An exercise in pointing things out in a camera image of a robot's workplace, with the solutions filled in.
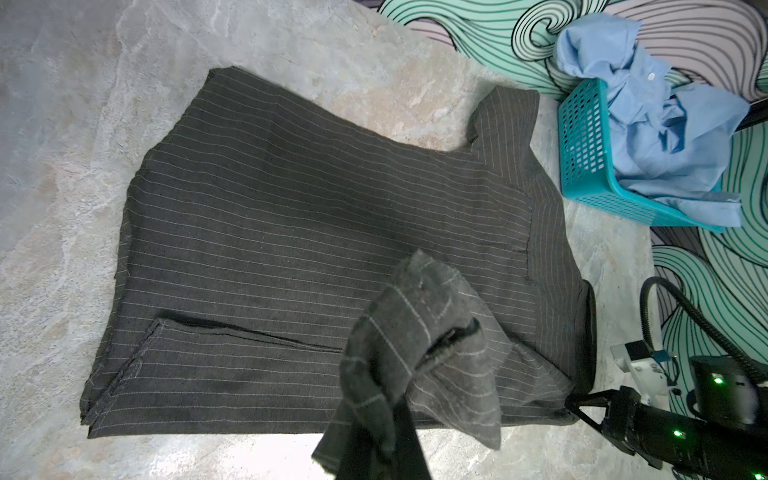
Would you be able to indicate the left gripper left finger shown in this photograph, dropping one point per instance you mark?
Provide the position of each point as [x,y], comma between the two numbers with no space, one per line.
[356,461]

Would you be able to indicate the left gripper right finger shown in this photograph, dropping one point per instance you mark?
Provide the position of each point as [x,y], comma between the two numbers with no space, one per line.
[409,460]

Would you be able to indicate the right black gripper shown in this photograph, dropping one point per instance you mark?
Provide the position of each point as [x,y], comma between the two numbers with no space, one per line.
[690,445]

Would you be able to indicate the dark grey pinstripe shirt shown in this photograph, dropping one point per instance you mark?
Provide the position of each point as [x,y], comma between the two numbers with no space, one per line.
[283,270]

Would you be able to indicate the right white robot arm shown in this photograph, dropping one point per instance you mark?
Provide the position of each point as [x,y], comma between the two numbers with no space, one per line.
[728,390]

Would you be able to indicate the teal plastic basket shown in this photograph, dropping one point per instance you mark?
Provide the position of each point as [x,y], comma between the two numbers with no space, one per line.
[586,167]

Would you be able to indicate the light blue shirt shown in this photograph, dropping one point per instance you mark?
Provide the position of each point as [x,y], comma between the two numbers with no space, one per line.
[670,144]

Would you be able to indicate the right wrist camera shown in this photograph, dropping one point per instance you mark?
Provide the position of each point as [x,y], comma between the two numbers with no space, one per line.
[655,372]

